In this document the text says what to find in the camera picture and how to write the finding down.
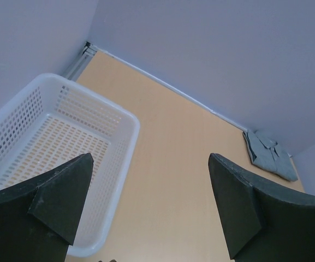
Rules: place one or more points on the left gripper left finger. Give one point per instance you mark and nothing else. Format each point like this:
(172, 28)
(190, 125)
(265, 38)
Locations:
(39, 217)

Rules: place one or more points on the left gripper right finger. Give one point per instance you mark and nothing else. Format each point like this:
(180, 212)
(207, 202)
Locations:
(261, 219)

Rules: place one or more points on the white plastic basket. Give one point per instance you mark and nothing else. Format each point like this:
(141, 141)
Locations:
(51, 121)

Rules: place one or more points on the grey long sleeve shirt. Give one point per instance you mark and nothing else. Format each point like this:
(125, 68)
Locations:
(268, 155)

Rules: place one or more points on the aluminium table edge frame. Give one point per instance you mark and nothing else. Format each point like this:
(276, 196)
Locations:
(88, 51)

